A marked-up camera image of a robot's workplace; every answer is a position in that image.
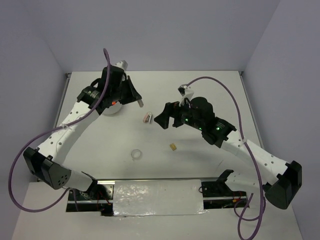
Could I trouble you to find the clear tape roll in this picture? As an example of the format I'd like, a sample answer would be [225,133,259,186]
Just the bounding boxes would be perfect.
[130,149,143,161]

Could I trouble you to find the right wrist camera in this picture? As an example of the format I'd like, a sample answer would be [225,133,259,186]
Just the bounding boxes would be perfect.
[178,84,194,106]

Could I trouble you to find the white round divided organizer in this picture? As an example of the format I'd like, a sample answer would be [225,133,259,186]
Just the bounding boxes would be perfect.
[102,102,123,117]

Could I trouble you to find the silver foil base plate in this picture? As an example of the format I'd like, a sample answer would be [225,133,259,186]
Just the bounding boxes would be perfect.
[65,178,251,217]

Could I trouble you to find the tan small eraser block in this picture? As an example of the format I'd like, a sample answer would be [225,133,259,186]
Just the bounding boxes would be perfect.
[169,143,177,151]

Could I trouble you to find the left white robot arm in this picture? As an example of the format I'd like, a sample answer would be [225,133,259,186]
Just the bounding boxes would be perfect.
[23,60,143,200]

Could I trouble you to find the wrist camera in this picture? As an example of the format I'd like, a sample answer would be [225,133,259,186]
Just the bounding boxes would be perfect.
[178,84,194,106]
[115,60,128,72]

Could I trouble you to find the grey eraser piece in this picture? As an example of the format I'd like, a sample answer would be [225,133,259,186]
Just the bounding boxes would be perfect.
[137,99,144,108]

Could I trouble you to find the pink mini stapler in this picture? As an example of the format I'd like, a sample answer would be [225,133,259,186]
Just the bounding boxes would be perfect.
[142,111,153,124]

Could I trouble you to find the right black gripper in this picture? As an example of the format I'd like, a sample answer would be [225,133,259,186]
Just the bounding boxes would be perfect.
[153,97,204,131]

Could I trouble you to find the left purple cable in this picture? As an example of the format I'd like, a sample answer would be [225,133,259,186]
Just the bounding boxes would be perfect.
[8,48,112,213]

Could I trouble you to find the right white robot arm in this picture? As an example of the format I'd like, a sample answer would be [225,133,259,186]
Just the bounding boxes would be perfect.
[154,97,303,210]

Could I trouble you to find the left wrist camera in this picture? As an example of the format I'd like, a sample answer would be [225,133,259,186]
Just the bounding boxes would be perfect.
[115,60,128,72]

